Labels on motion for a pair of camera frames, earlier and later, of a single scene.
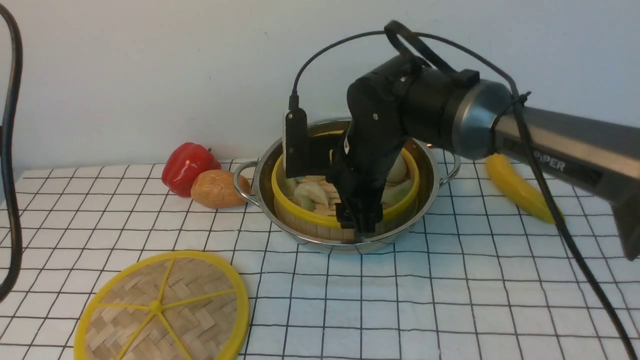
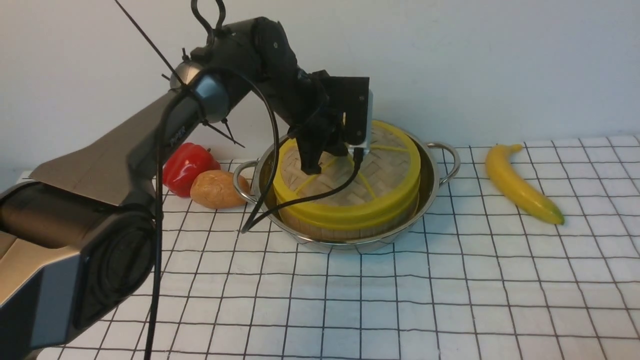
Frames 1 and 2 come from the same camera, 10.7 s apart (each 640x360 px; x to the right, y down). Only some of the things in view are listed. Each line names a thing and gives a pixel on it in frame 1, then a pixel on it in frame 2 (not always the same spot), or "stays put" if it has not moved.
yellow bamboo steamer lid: x=174 y=305 → x=384 y=189
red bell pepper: x=182 y=163 stays put
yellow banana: x=526 y=193 stays put
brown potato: x=216 y=189 stays put
